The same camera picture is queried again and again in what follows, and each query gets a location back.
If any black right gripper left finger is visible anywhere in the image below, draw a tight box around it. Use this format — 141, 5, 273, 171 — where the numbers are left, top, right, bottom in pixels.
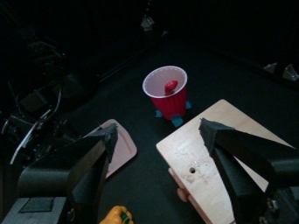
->
17, 122, 118, 224

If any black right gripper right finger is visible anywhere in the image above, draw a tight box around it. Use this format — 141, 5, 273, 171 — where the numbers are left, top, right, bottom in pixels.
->
199, 117, 299, 224

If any pale plastic tray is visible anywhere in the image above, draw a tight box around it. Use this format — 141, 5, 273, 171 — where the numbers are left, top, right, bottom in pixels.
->
82, 118, 137, 179

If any light wooden cutting board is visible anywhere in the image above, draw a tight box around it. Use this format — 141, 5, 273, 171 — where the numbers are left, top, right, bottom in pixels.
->
154, 99, 295, 224

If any yellow toy bell pepper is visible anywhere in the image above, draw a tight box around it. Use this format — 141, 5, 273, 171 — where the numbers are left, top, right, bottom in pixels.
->
97, 205, 136, 224

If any pink toy piece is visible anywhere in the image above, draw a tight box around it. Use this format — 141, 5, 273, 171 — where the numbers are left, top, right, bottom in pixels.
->
166, 167, 192, 203

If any teal blue toy piece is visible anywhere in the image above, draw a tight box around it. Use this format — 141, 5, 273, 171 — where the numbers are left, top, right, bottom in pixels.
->
153, 100, 192, 128

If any red ribbed plastic cup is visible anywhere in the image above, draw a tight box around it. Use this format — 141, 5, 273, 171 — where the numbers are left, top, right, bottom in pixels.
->
141, 65, 189, 121

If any small red toy piece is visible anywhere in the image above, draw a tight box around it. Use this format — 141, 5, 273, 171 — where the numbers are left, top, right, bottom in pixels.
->
162, 80, 180, 95

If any metal frame bracket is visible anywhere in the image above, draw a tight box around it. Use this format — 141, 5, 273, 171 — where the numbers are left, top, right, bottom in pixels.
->
140, 14, 156, 32
263, 62, 277, 74
281, 64, 299, 82

